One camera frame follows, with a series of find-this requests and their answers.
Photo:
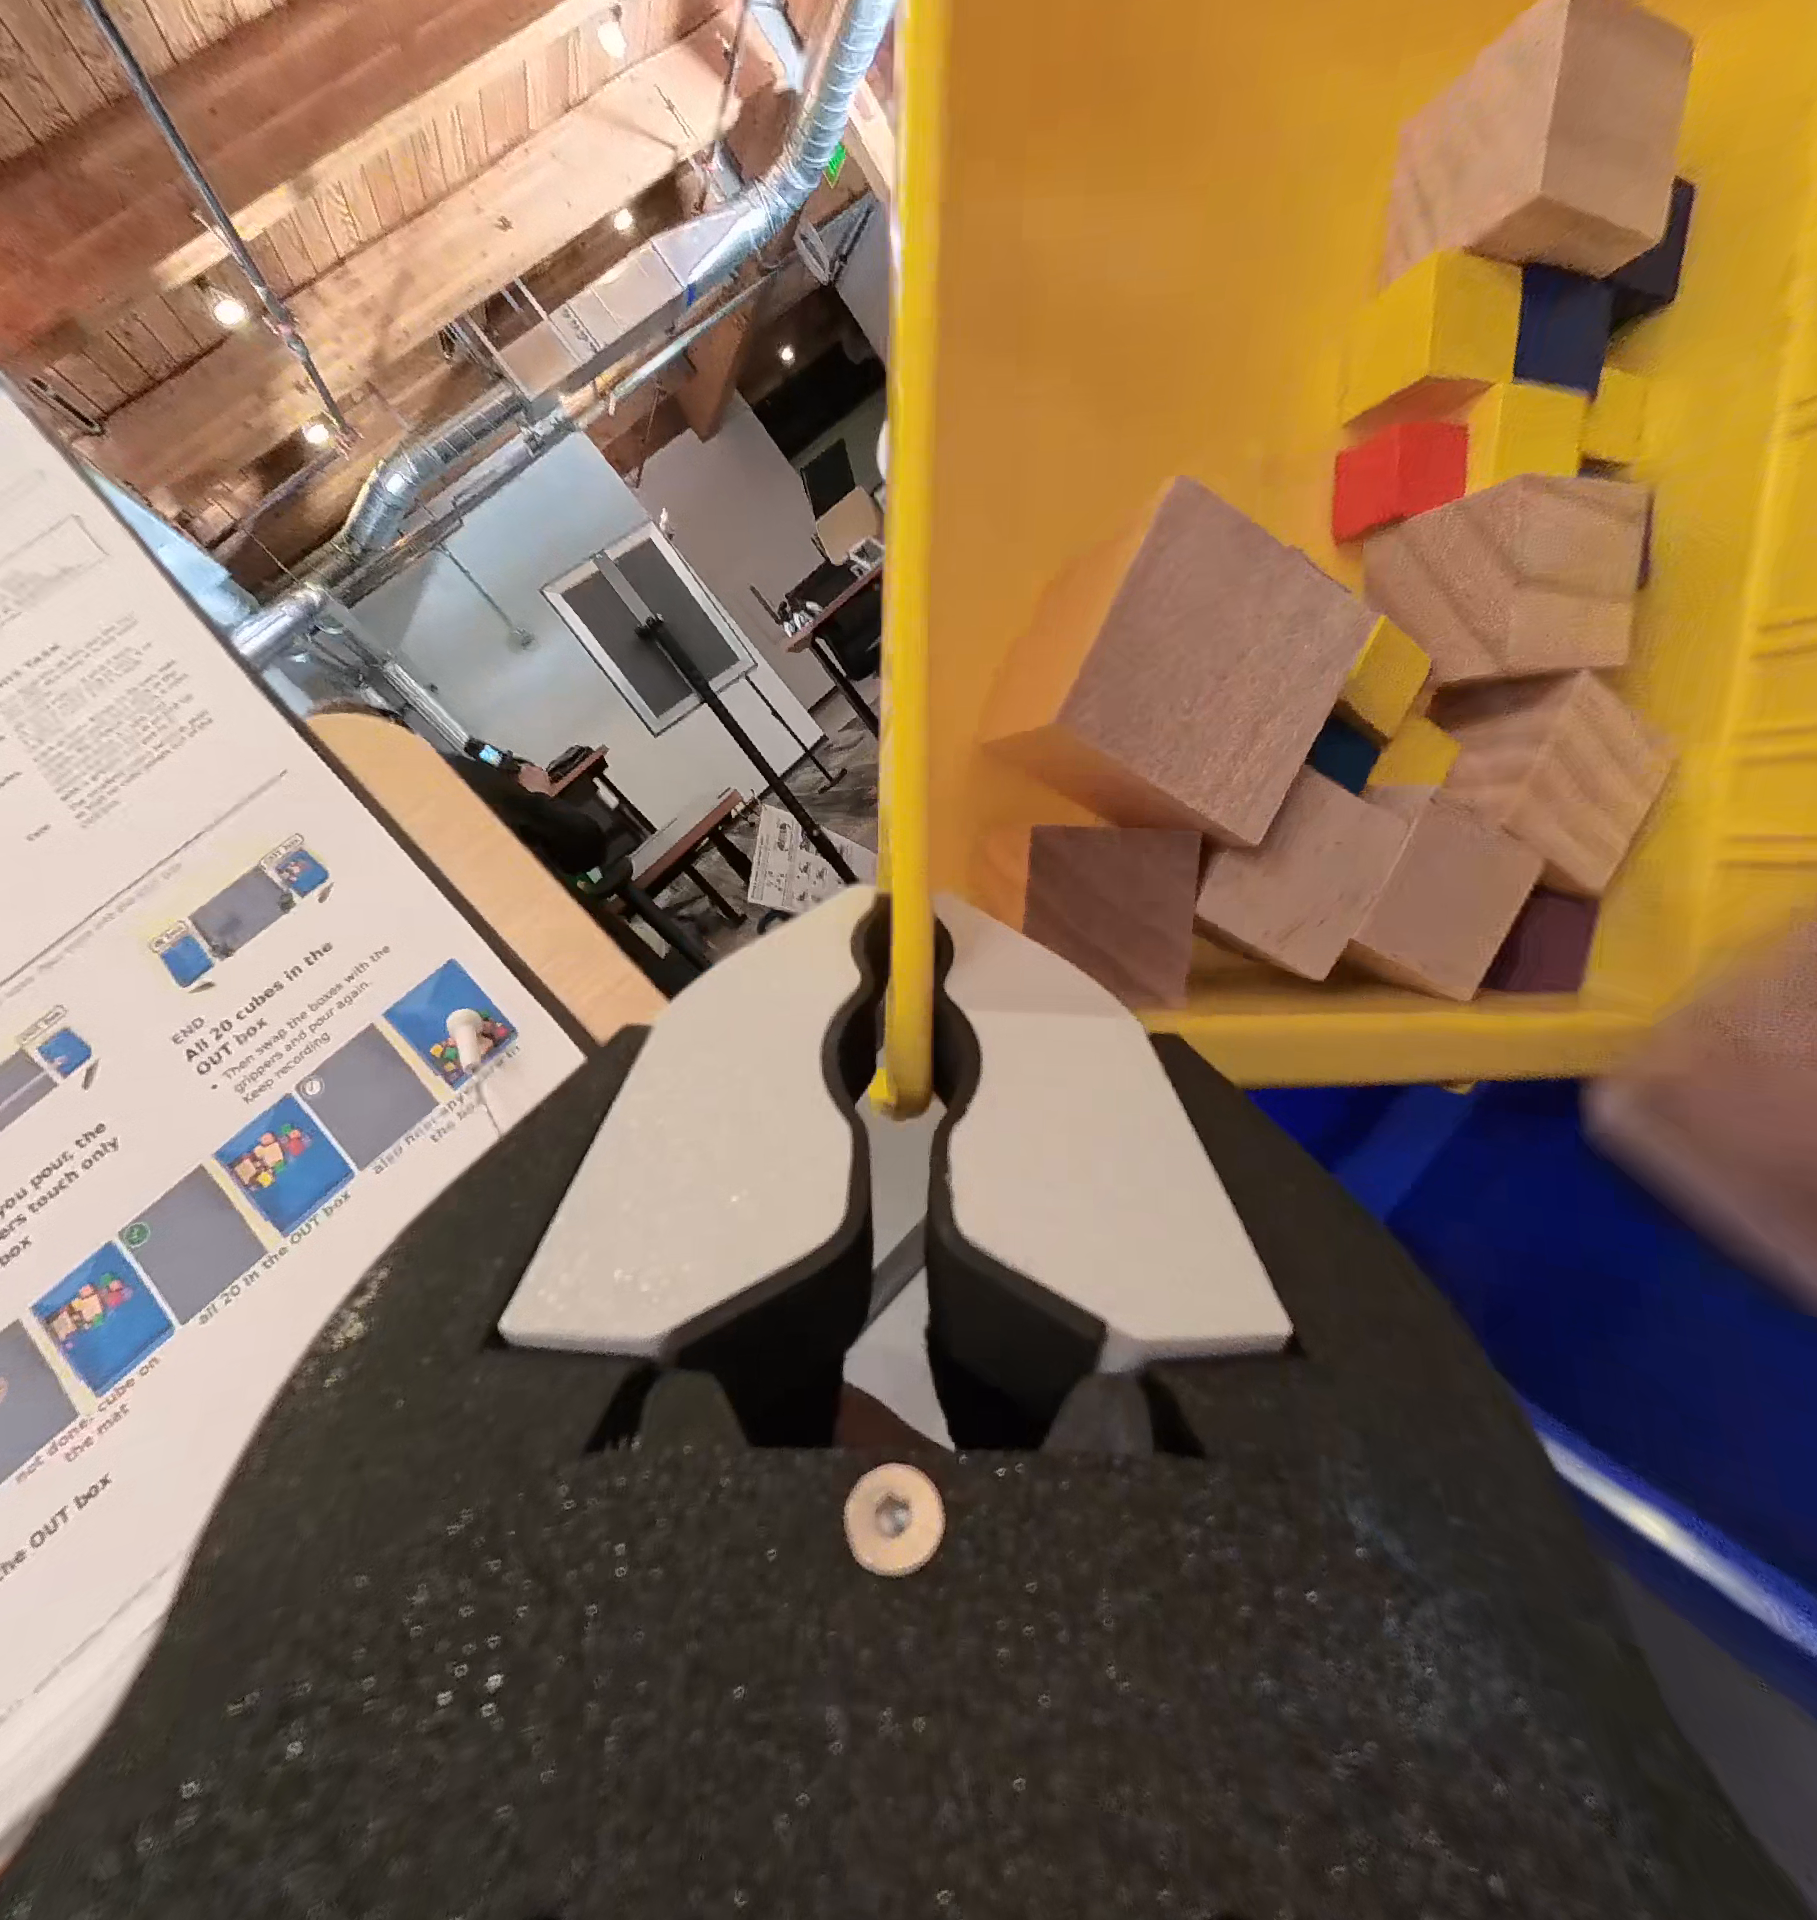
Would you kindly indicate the small blue cube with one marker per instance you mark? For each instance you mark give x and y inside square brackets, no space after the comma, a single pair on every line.
[1659,256]
[1343,755]
[1564,327]

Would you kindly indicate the blue plastic bin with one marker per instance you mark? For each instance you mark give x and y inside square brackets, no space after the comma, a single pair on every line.
[1597,1320]

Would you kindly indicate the yellow plastic bin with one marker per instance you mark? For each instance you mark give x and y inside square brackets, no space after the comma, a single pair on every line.
[1148,301]

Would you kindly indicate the small wooden table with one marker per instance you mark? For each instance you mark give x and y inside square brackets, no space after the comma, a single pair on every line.
[683,828]

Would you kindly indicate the white printed sheet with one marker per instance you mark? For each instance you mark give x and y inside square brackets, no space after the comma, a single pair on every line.
[788,864]

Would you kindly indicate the white paper sheet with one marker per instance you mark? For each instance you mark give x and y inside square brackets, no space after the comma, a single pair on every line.
[99,930]

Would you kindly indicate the black tripod pole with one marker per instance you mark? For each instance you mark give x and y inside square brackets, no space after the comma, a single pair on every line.
[743,751]

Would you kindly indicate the small purple cube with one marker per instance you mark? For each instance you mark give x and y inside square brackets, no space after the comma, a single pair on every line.
[1541,953]

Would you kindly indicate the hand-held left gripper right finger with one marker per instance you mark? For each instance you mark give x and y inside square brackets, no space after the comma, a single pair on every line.
[1103,1187]

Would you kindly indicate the pile of plain wooden cubes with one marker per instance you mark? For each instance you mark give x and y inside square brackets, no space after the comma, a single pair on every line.
[1193,661]

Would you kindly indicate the wooden desk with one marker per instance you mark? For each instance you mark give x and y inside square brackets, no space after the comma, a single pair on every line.
[834,599]

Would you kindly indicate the white desk stand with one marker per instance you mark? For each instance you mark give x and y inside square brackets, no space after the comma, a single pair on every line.
[466,1036]

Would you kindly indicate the small red cube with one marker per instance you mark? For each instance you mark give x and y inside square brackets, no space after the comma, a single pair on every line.
[1402,480]

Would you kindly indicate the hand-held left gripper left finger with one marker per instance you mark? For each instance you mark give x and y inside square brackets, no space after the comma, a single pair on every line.
[683,1187]

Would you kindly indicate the small yellow cube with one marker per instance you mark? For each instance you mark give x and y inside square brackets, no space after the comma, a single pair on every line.
[1523,436]
[1385,676]
[1432,323]
[1613,416]
[1415,755]

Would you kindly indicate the beige wooden board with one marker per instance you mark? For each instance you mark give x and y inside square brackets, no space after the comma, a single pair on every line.
[443,840]

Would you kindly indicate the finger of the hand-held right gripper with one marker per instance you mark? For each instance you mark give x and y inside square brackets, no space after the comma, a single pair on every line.
[1749,1110]

